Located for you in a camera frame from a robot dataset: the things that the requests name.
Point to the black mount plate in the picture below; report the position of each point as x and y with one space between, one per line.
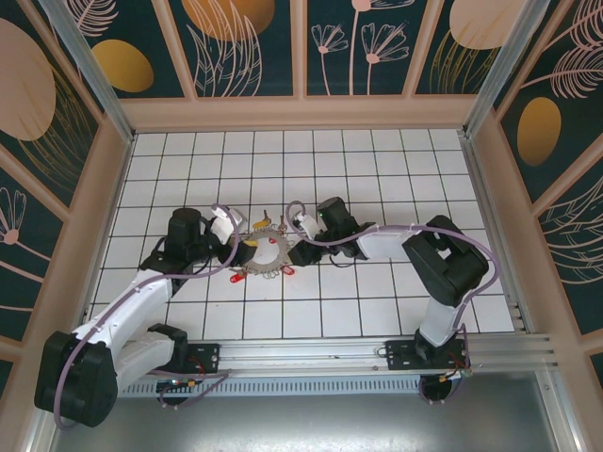
207 353
400 353

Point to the brass key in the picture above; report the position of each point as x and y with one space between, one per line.
281 227

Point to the right black mount plate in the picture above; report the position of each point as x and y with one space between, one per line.
400 353

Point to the left black mount plate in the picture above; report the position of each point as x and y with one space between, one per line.
207 353

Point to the left aluminium frame post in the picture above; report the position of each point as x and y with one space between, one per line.
101 85

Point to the grey metal sheet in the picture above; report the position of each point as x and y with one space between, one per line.
306 424

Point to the right aluminium frame post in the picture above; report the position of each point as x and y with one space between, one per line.
499 61

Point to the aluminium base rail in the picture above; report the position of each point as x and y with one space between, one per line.
306 353

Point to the large metal keyring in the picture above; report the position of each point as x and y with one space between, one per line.
275 268

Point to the aluminium frame post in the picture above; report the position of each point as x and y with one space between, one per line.
499 61
101 85

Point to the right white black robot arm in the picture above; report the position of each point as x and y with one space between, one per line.
386 245

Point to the aluminium side rail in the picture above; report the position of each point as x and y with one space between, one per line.
483 179

